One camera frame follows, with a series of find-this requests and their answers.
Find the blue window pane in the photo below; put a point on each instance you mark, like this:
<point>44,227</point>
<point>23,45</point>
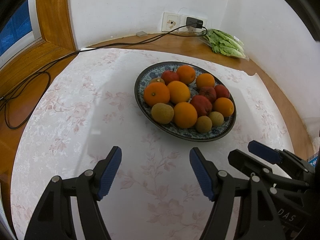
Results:
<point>15,30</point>

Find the white wall socket round hole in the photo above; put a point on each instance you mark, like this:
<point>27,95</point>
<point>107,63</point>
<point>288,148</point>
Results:
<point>166,27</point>

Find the white floral tablecloth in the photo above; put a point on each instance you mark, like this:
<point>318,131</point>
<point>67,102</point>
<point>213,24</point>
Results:
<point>100,130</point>

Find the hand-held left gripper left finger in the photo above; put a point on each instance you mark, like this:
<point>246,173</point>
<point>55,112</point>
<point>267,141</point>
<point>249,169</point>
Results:
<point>110,172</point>

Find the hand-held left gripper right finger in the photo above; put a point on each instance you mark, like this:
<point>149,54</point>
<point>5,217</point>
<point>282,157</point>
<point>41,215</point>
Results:
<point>201,175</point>

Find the wooden window frame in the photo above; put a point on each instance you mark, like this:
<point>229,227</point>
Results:
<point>52,12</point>

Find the bagged green lettuce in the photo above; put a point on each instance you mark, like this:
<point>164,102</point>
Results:
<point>225,43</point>

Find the black plug-in charger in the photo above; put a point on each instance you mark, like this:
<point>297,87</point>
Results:
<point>193,22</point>

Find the blue packet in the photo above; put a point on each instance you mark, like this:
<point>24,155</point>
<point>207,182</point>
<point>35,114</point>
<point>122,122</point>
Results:
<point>313,162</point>

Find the blue patterned ceramic plate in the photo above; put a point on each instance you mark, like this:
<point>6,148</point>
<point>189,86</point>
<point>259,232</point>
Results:
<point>218,131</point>

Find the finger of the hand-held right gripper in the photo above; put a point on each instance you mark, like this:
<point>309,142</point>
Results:
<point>262,151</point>
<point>240,158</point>

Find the white wall power socket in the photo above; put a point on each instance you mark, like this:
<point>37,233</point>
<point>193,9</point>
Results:
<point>182,20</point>

